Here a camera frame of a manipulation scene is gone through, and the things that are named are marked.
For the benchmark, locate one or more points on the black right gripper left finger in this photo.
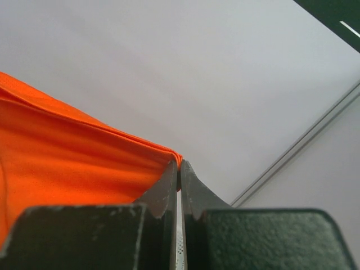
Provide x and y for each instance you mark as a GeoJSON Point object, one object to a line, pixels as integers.
{"type": "Point", "coordinates": [140, 235]}

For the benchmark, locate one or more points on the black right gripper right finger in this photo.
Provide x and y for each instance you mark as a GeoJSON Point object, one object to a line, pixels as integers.
{"type": "Point", "coordinates": [218, 236]}

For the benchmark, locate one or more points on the orange t shirt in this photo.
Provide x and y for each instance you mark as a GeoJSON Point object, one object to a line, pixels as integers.
{"type": "Point", "coordinates": [54, 154]}

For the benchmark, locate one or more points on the white plastic basket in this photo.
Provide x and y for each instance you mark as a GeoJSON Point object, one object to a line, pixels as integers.
{"type": "Point", "coordinates": [180, 250]}

